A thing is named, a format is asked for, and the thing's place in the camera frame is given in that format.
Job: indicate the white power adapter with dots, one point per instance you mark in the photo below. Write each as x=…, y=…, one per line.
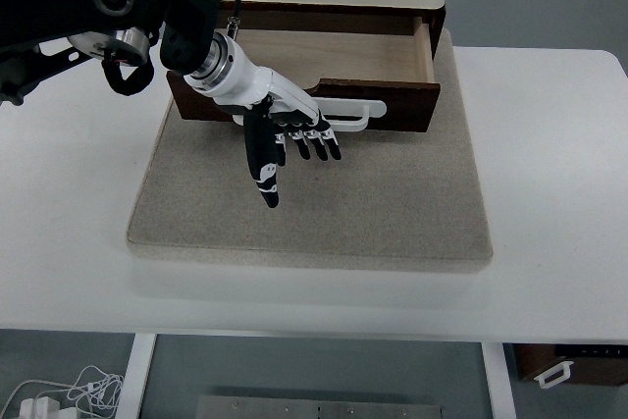
x=39, y=408

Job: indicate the grey fabric mat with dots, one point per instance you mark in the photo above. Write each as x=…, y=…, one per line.
x=343, y=203

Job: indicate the white table leg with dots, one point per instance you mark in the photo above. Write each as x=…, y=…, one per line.
x=498, y=380
x=137, y=375

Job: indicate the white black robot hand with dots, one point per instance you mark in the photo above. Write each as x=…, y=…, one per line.
x=250, y=83

